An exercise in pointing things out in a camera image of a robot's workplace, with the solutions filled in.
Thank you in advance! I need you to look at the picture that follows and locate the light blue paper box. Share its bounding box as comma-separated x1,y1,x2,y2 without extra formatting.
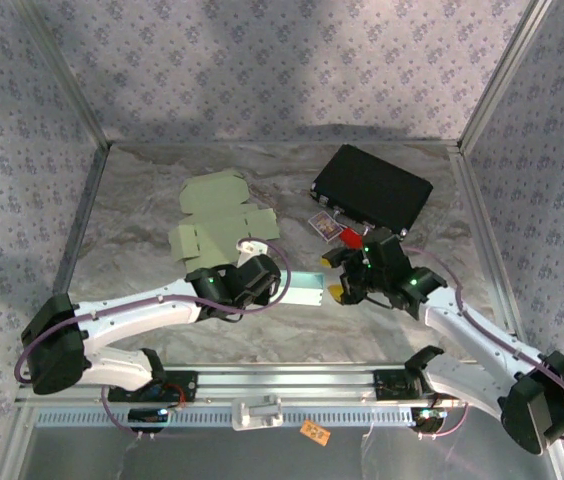
280,272,326,308

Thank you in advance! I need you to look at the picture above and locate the pale green paper box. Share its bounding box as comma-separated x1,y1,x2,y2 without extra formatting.
168,168,279,276

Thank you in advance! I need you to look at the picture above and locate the small black controller box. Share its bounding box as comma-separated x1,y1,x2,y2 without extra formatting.
410,407,448,433
128,407,170,434

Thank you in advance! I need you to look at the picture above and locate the small red tag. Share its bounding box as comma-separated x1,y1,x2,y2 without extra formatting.
337,227,363,250

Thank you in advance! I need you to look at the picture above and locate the purple card pack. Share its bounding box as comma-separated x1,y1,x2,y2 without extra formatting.
308,209,342,243

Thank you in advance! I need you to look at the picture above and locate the black hard case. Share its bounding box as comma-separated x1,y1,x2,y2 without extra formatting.
308,143,435,237

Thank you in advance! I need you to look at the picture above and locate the orange sticker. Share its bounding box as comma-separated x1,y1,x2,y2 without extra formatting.
299,419,331,446

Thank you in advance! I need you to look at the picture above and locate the grey metal sheet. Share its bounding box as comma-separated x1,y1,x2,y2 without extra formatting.
21,424,538,480

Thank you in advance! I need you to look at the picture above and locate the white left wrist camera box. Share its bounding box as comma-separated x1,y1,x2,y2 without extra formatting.
236,242,268,267

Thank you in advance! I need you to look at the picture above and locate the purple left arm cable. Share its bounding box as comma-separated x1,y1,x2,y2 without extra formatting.
14,237,293,442

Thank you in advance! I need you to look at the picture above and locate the aluminium mounting rail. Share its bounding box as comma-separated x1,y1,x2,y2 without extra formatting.
14,363,561,407

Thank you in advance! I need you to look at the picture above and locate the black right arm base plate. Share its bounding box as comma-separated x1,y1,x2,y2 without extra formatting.
374,368,466,402

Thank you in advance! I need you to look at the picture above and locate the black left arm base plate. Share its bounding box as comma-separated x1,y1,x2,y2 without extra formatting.
107,368,199,404

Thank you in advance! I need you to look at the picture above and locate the thin red wire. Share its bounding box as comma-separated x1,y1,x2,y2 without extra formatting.
161,383,187,411

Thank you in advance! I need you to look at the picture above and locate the white plastic bracket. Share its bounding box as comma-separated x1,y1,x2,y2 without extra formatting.
230,393,284,432

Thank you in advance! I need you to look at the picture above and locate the grey slotted cable duct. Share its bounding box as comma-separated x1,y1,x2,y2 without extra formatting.
34,405,413,429

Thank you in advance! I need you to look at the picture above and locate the aluminium frame post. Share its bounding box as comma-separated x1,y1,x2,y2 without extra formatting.
11,0,113,151
459,0,556,151

